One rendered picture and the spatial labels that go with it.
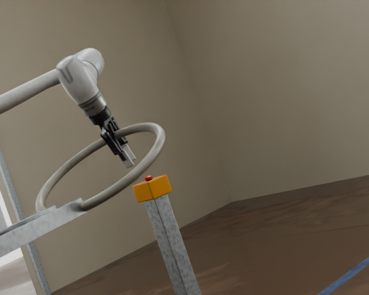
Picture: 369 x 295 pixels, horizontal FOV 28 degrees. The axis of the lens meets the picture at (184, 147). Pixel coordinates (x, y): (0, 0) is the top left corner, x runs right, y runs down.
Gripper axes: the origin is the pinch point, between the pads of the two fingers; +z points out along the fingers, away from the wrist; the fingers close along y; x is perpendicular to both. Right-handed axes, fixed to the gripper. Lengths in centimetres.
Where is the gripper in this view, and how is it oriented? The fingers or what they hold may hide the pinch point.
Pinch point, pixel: (126, 156)
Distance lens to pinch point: 265.0
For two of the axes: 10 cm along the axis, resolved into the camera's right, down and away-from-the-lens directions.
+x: 8.7, -3.9, -3.2
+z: 4.9, 7.9, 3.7
